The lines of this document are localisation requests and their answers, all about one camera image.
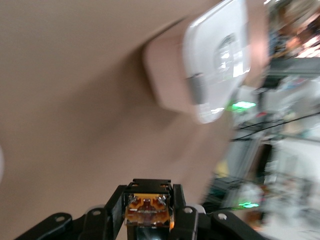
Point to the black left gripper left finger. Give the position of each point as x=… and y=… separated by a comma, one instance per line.
x=115, y=212

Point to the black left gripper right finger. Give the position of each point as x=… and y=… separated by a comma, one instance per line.
x=181, y=212

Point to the white lunch box grey clips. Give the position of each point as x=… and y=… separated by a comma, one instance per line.
x=210, y=62

